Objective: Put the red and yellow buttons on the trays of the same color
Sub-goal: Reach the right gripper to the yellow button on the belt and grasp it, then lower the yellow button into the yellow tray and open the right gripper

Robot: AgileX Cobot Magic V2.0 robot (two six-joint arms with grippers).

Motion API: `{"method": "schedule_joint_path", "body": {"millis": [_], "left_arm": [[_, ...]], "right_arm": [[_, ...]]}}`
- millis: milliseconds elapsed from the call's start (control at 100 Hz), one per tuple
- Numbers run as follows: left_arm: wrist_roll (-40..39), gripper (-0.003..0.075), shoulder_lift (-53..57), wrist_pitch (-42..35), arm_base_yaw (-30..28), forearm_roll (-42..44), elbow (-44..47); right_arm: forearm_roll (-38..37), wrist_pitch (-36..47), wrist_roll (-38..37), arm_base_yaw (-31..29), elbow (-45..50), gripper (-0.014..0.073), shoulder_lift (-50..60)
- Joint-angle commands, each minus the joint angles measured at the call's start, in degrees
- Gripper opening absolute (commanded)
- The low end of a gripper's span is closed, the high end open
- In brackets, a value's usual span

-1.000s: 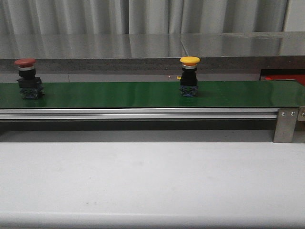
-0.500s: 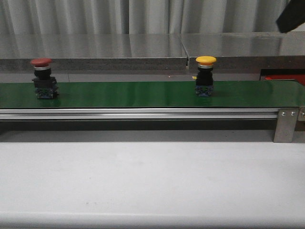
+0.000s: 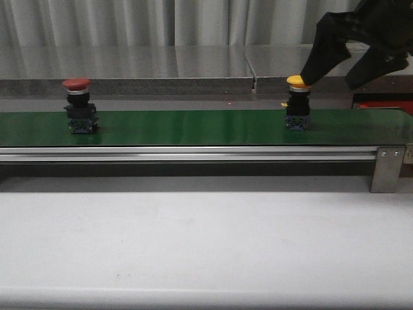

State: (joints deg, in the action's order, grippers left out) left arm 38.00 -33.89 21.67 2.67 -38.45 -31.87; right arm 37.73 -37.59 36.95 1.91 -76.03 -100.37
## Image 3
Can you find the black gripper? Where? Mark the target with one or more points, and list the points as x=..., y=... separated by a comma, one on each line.
x=385, y=26

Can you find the green conveyor belt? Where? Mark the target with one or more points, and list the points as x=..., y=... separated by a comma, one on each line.
x=209, y=127

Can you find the red bin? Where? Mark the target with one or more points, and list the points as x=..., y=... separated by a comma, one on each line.
x=405, y=105

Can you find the right stainless steel table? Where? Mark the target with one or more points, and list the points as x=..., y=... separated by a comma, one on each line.
x=272, y=64

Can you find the stainless steel table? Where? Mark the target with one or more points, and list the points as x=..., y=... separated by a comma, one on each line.
x=272, y=64
x=126, y=70

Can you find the left stainless steel table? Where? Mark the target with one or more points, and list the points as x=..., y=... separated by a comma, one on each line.
x=126, y=70

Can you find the grey pleated curtain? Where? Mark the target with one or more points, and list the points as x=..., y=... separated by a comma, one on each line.
x=162, y=23

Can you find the steel conveyor support bracket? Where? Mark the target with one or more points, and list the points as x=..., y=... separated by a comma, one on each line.
x=387, y=169

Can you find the small steel end bracket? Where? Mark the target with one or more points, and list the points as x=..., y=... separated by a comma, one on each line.
x=408, y=156

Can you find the aluminium conveyor side rail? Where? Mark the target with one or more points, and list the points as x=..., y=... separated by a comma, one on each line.
x=186, y=154

